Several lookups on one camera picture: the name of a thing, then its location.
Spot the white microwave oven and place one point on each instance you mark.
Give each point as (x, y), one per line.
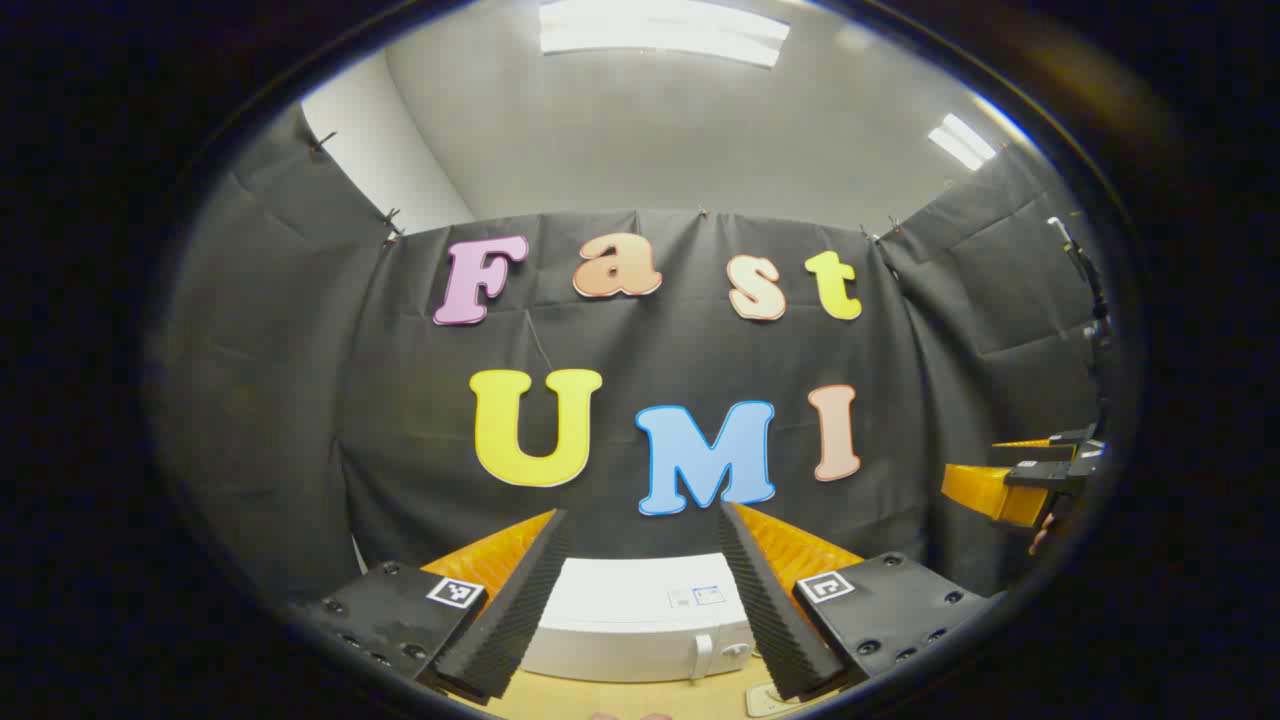
(620, 620)

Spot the ceiling light panel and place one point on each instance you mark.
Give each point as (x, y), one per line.
(660, 35)
(962, 142)

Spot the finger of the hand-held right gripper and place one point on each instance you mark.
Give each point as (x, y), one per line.
(1030, 443)
(990, 492)

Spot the black pole stand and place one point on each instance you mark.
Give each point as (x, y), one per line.
(1085, 290)

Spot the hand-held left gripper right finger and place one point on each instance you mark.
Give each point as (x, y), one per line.
(765, 610)

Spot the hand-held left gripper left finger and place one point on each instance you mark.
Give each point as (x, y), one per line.
(520, 610)

